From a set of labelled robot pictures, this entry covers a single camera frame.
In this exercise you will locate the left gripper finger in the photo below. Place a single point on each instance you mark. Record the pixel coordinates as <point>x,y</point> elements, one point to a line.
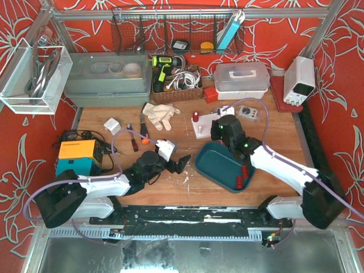
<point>183,161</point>
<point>180,167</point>

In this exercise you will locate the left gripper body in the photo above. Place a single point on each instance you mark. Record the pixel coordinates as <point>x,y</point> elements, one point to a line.
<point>171,165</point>

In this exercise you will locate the red spring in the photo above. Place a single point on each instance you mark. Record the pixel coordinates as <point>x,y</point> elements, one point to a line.
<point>195,117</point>
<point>239,183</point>
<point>245,172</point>

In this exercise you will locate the orange black handled screwdriver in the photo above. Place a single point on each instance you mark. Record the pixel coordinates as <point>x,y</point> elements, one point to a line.
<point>143,130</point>

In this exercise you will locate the bagged white control box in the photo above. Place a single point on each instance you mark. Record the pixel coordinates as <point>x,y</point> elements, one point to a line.
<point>249,113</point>

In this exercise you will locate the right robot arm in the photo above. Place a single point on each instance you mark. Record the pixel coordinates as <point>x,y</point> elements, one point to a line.
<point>320,197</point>

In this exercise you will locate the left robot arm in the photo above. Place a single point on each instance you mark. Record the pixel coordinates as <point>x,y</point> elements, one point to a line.
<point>71,196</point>

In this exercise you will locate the teal plastic tray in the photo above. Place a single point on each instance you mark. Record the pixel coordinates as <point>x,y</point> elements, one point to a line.
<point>217,164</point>

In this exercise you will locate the white work glove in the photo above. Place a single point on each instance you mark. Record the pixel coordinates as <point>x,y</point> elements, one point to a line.
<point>160,115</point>

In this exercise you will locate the woven basket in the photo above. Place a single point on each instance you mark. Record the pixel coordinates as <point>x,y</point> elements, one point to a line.
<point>177,95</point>

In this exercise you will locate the orange power cube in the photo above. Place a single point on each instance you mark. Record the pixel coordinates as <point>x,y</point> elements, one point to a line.
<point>210,95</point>

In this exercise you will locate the small white adapter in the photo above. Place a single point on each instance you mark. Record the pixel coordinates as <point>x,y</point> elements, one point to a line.
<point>112,126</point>

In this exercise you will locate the orange teal device box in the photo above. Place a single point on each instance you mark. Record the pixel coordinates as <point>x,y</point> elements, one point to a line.
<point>84,157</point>

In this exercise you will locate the white plastic toolbox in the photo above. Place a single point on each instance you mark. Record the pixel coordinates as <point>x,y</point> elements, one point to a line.
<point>235,81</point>

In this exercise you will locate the grey storage box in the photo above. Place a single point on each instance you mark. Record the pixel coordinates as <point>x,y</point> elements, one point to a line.
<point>105,79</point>

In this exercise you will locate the yellow tape measure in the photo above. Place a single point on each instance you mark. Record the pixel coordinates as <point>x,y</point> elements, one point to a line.
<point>206,48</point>

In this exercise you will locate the red mat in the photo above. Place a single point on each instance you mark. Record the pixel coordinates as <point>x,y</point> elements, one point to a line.
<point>277,88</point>

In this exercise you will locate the white power supply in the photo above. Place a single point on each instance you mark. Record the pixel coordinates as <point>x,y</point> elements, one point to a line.
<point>299,81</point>

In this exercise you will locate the blue white tool case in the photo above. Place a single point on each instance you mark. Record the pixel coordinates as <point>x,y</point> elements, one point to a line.
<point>225,36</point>

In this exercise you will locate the clear acrylic box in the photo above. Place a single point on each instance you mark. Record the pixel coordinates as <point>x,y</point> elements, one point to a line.
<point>35,82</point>

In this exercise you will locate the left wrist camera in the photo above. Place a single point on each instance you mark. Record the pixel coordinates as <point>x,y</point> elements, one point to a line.
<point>165,149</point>

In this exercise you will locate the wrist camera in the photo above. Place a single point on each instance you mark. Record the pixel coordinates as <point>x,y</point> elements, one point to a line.
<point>165,149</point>
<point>225,110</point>

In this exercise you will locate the white four-peg base plate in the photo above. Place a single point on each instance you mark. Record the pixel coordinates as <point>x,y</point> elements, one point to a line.
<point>203,126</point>

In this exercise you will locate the red handled small ratchet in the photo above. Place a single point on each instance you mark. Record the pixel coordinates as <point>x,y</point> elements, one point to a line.
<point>133,141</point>

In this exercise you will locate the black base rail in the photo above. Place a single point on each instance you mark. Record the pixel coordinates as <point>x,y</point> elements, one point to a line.
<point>190,221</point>

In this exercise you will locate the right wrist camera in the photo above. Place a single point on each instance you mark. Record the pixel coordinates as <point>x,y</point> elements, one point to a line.
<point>225,110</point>

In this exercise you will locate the green yellow cordless drill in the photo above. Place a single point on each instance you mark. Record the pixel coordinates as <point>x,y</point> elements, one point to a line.
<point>165,65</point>

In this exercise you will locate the black cable duct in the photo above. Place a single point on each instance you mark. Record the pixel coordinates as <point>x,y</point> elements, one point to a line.
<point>315,148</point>

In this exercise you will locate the black wire basket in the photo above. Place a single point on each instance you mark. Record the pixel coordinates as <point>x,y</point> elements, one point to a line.
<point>152,29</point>

